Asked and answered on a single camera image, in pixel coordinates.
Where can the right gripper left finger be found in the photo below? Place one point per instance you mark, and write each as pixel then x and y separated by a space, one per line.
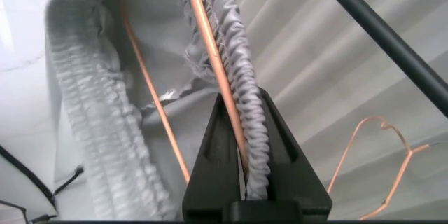
pixel 213 182

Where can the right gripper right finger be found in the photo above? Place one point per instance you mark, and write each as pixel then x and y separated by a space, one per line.
pixel 294 182

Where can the pink clothes hanger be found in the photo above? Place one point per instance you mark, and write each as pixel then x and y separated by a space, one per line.
pixel 210 45
pixel 411 152

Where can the pale grey shorts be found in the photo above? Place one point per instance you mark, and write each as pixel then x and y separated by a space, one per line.
pixel 87 94

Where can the black clothes rack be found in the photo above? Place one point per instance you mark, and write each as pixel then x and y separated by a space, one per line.
pixel 385 35

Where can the white curtain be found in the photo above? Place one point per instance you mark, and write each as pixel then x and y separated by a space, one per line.
pixel 315 59

